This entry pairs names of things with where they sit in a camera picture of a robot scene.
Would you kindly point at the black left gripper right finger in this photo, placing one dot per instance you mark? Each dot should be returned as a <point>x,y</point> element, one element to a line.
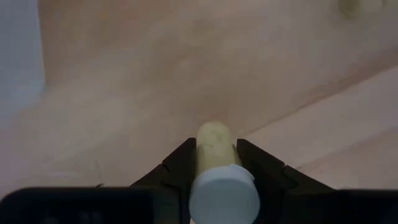
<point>273,186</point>

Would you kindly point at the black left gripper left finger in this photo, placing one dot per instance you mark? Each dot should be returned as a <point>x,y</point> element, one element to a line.
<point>174,174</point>

